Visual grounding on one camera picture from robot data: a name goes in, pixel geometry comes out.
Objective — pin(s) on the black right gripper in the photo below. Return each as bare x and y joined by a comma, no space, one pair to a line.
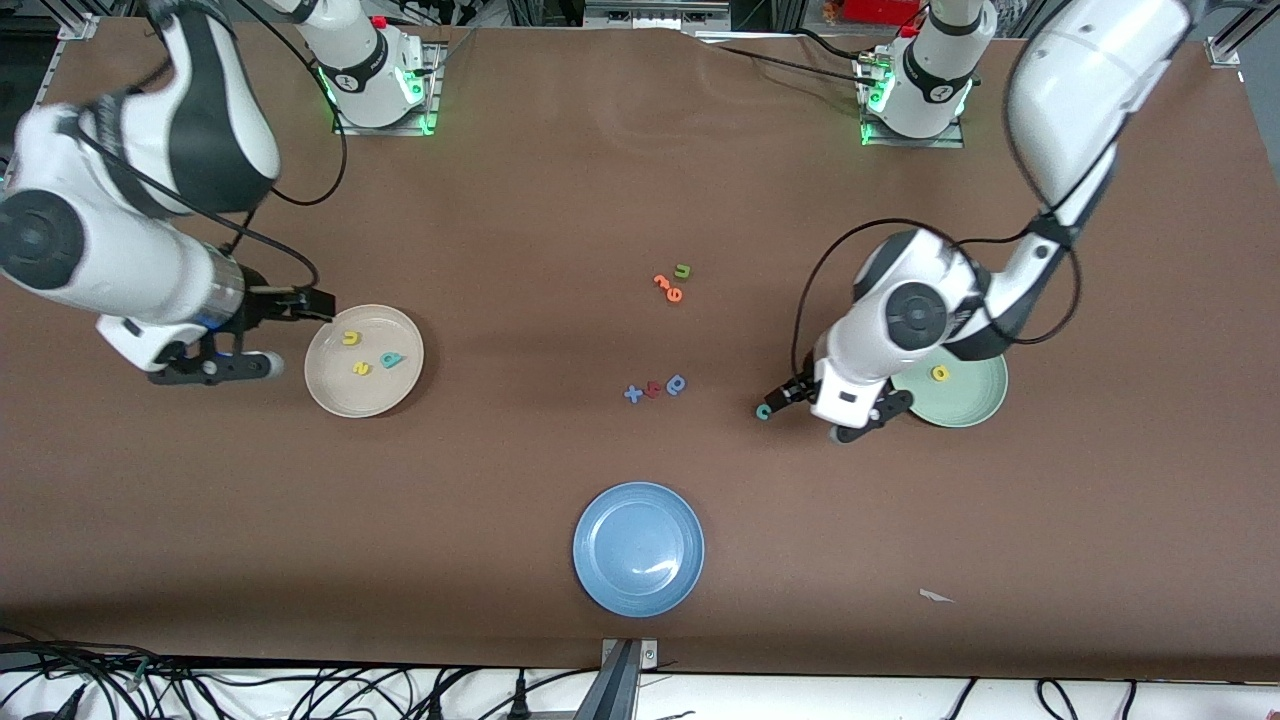
262,304

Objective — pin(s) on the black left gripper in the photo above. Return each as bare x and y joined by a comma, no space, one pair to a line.
797,389

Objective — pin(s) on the teal foam letter p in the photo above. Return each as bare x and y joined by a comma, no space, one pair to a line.
386,362

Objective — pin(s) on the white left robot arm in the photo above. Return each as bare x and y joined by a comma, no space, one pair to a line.
1080,90

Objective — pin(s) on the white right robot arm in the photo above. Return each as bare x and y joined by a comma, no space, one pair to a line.
120,270

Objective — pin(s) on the beige brown round plate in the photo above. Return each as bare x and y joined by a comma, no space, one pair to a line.
340,390

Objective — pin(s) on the light blue foam letter a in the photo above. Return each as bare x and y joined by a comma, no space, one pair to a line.
671,389

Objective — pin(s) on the green round plate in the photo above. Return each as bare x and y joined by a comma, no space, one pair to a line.
975,395

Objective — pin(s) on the blue round plate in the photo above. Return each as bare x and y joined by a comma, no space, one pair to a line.
638,550

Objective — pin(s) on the brown table cover mat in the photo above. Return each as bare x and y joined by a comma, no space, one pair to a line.
200,500

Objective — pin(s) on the white paper scrap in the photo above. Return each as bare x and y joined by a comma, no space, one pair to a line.
932,596

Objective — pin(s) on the red box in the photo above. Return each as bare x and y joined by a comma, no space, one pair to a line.
880,10

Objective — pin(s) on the black power plug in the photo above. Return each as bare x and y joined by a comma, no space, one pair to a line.
519,700
435,705

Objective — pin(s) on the grey metal box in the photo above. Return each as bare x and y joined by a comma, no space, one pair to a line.
650,12

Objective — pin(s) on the small metal post bracket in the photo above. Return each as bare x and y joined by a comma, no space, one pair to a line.
648,655

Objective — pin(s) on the aluminium camera post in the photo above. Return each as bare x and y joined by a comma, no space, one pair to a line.
615,690

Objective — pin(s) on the metal frame corner bracket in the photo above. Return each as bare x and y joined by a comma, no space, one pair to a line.
80,25
1225,48

